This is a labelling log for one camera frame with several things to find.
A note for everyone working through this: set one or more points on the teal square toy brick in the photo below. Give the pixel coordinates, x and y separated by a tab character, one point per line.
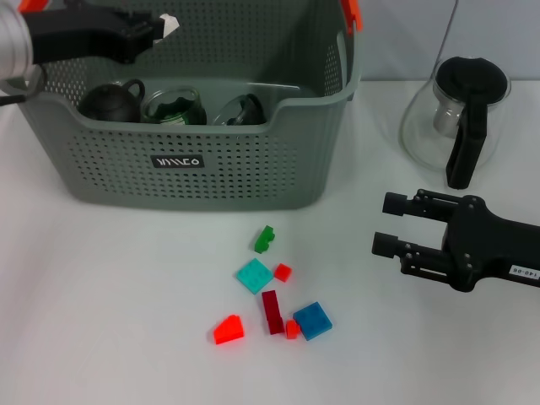
254	276

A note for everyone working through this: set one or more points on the dark clay teapot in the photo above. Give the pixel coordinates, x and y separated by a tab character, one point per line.
109	103

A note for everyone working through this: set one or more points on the blue square toy brick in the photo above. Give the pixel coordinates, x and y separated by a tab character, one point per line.
313	321

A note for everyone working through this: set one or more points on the red sloped toy brick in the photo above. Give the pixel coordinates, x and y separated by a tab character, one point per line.
228	331

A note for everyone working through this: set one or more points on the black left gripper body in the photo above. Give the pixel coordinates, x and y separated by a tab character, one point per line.
76	36

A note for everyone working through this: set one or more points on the white toy plate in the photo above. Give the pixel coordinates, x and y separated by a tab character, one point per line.
169	25

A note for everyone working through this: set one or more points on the grey perforated storage basket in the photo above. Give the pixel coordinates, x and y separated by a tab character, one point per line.
232	181

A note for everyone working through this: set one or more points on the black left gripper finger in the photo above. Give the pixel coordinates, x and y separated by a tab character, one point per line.
133	17
145	40

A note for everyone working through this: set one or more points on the green toy brick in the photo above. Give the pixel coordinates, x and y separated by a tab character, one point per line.
175	118
265	240

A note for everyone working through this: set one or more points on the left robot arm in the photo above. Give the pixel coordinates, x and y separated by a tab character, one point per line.
12	42

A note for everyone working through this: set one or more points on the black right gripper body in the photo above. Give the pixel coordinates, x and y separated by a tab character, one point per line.
485	249

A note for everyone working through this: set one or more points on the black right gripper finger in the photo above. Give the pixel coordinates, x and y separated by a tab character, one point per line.
422	261
430	206

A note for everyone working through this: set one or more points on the small red toy brick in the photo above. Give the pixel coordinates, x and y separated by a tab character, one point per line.
283	272
292	330

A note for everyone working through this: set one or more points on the dark red long brick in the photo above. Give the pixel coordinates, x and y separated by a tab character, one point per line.
272	312

